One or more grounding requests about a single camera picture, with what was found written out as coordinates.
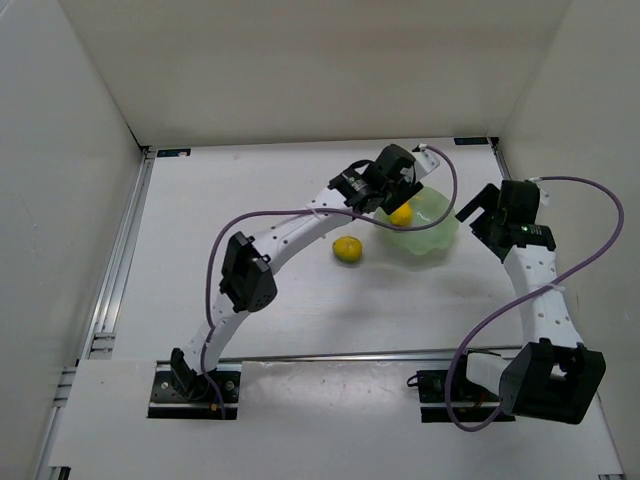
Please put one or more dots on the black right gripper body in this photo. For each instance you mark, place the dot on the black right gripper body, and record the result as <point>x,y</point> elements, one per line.
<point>480,215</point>

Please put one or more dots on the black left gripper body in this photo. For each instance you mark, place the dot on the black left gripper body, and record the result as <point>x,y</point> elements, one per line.
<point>400,198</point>

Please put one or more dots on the peeled yellow white fake fruit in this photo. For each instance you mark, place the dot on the peeled yellow white fake fruit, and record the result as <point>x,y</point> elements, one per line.
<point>403,216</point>

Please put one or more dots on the yellow green fake lemon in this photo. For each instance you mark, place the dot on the yellow green fake lemon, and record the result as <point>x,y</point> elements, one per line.
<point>347,249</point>

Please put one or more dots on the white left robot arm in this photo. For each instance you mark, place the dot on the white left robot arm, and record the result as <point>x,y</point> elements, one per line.
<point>250,263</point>

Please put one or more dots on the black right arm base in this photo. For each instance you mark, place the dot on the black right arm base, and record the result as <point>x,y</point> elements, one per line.
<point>472,404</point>

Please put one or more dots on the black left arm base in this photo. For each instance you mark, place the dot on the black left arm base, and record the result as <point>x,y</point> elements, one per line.
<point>167,401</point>

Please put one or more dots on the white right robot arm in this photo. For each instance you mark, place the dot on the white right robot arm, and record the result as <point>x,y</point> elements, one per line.
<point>554,376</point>

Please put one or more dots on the blue right corner label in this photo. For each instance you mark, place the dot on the blue right corner label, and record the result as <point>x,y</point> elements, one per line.
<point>471,141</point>

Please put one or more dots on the blue corner label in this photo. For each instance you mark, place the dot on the blue corner label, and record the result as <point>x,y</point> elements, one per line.
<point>172,153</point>
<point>471,141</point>

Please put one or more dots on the blue left corner label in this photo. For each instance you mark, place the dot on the blue left corner label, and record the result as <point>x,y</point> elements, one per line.
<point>172,153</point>

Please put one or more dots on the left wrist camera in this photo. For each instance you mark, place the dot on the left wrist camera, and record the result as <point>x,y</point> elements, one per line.
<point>426,161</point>

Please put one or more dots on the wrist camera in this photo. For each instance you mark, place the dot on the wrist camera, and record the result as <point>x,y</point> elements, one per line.
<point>544,196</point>
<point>426,161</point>

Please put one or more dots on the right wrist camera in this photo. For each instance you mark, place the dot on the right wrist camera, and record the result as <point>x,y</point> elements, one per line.
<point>544,196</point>

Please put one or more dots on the aluminium right table rail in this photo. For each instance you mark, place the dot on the aluminium right table rail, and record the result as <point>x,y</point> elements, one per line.
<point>604,297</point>

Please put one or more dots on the aluminium table rail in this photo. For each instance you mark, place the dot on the aluminium table rail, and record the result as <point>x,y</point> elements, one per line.
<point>604,297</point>
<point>100,334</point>
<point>383,356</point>

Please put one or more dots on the aluminium front table rail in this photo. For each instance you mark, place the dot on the aluminium front table rail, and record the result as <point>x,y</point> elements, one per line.
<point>383,356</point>

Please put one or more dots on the aluminium left table rail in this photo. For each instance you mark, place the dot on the aluminium left table rail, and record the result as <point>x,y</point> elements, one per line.
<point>100,334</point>

